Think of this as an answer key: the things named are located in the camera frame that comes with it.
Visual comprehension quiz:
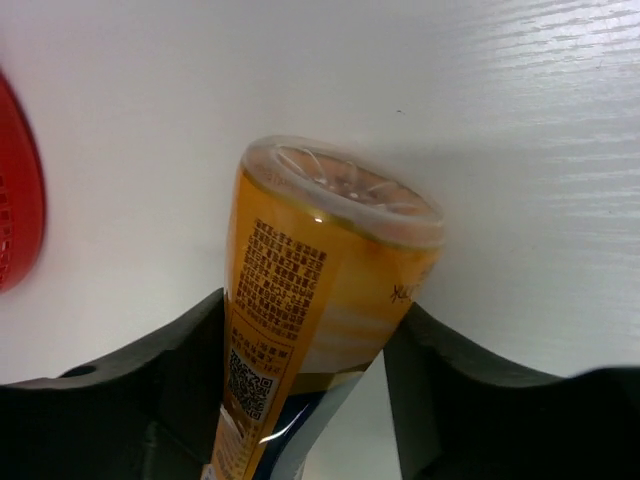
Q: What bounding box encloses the orange bottle with blue label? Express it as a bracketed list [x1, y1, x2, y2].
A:
[202, 136, 444, 479]

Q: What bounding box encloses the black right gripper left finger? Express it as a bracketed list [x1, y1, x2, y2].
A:
[1, 290, 224, 479]

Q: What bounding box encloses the red plastic mesh bin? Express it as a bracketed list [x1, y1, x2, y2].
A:
[1, 77, 46, 293]

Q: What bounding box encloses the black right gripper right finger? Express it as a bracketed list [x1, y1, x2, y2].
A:
[384, 305, 639, 479]

